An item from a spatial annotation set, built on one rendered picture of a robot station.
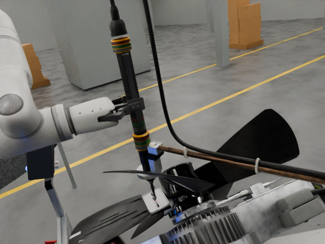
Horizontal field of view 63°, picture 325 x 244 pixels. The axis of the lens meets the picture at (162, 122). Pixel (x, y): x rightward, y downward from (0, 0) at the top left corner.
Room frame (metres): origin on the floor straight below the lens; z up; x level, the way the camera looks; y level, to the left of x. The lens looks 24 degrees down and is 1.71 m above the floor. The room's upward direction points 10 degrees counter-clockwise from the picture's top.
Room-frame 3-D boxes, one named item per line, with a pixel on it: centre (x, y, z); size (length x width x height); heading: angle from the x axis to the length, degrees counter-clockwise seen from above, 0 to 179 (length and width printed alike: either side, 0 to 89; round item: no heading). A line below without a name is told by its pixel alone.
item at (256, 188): (0.72, -0.27, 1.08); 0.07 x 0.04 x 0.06; 118
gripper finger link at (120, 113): (0.57, 0.12, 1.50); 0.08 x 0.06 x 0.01; 48
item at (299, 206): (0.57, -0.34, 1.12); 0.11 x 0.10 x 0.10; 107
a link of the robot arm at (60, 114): (0.57, 0.22, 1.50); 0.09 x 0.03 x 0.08; 17
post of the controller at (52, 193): (1.02, 0.56, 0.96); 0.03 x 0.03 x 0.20; 17
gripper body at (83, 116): (0.59, 0.16, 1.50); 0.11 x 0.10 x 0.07; 107
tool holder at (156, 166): (0.62, 0.05, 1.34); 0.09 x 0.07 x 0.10; 52
